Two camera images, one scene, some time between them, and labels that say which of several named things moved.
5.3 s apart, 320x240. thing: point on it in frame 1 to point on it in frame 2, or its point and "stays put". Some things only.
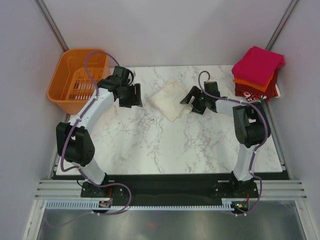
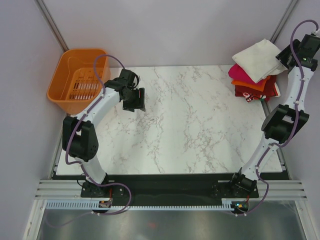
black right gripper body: x=200 y=103 to x=285 y=56
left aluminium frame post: x=46 y=14 stays put
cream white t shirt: x=171 y=100 to x=260 y=62
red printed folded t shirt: x=250 y=96 stays put
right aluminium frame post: x=282 y=24 stays put
